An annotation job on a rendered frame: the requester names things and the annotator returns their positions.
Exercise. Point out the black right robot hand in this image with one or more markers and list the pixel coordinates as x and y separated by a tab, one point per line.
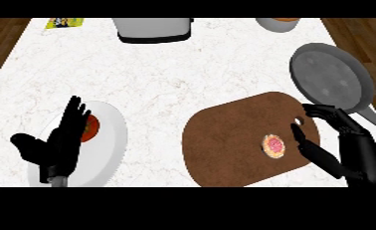
350	147

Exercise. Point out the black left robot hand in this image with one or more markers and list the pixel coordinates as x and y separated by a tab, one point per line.
61	147

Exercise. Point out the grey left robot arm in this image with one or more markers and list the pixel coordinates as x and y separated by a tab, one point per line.
60	181

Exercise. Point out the pink frosted cupcake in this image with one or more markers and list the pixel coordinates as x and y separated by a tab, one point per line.
275	146

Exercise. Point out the grey frying pan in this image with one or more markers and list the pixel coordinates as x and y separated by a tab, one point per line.
331	76

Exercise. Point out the brown wooden cutting board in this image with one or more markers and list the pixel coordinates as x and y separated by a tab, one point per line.
231	144

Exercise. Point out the red tomato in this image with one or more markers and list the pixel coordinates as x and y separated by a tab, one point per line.
92	128

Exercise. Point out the white round plate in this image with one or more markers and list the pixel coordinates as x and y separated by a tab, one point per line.
105	147

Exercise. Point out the yellow packet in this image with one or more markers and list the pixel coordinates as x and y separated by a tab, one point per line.
64	23

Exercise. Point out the grey cup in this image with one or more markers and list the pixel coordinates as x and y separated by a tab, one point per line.
278	24

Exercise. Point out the white and black appliance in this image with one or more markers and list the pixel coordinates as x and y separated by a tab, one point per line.
153	30

